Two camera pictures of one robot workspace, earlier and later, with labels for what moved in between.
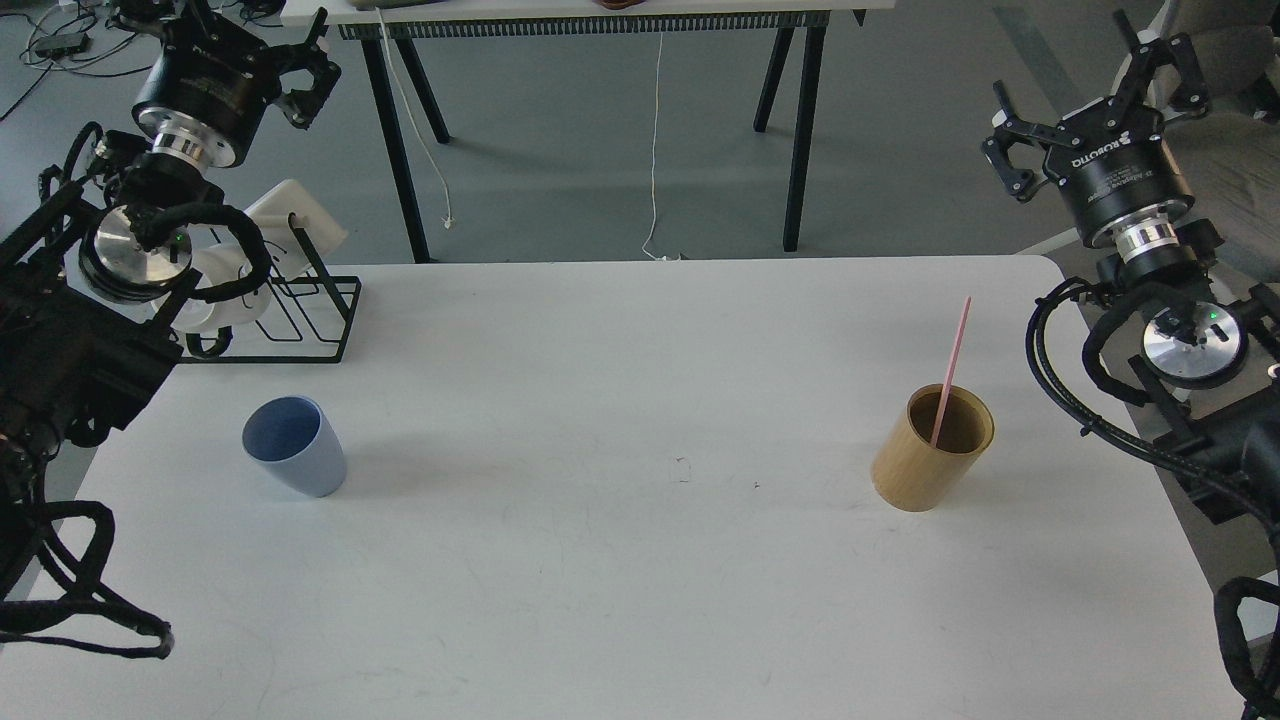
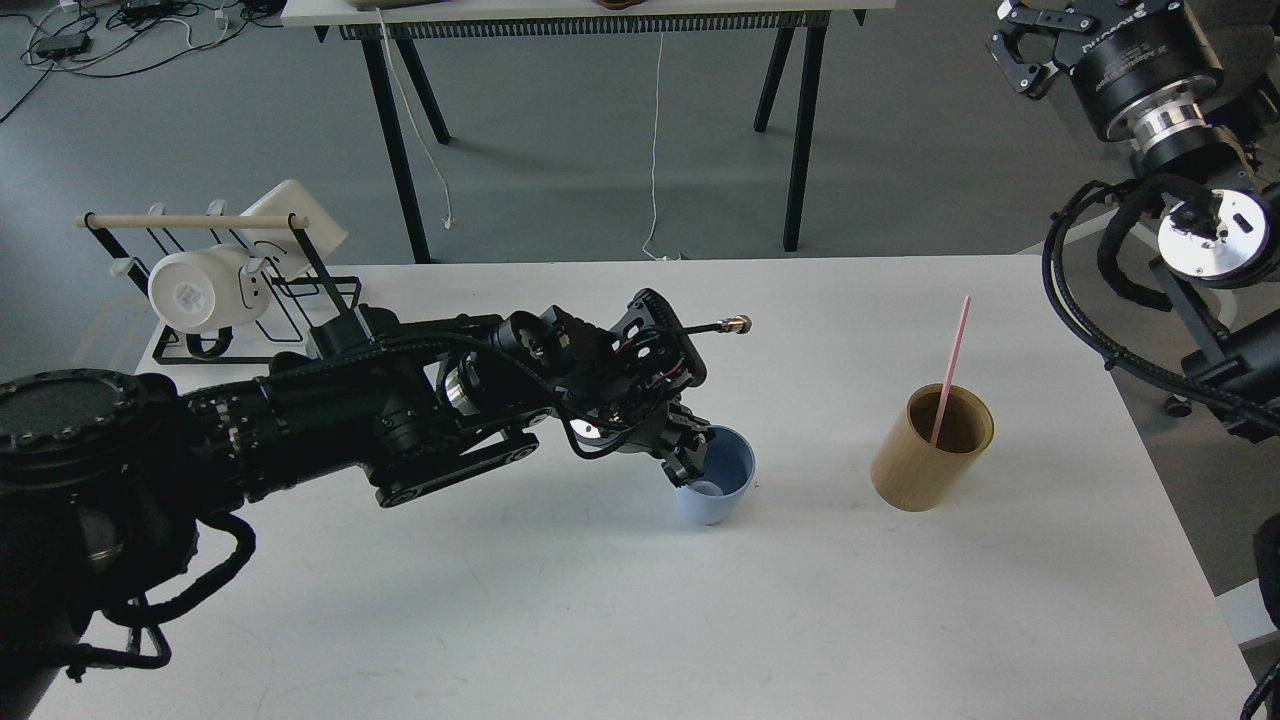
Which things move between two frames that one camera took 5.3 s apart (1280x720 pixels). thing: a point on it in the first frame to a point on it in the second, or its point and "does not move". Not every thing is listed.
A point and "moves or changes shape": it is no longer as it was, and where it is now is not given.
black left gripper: [210, 85] to [651, 363]
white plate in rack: [286, 255] does not move
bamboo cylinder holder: [907, 471] does not move
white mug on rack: [217, 265] does not move
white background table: [382, 23] does not move
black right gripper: [1114, 160] to [1143, 82]
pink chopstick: [953, 361] does not move
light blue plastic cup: [295, 439] moves or changes shape
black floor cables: [64, 41] does not move
